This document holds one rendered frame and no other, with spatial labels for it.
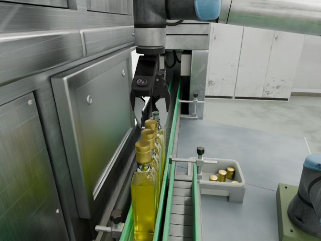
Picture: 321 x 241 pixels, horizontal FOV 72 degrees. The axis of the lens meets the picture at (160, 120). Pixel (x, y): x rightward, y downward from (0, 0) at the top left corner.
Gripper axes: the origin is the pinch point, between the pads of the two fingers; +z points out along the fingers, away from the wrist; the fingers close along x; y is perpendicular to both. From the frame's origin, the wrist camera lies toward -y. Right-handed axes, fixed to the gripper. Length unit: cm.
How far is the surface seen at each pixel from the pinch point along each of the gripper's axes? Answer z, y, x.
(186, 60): -1, 107, -10
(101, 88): -10.0, 0.0, 12.5
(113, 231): 18.7, -18.7, 6.5
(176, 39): -15, 97, -3
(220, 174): 34.4, 25.5, -25.8
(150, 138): 0.2, -7.2, -1.0
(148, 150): 0.1, -12.5, -1.2
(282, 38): 1, 370, -175
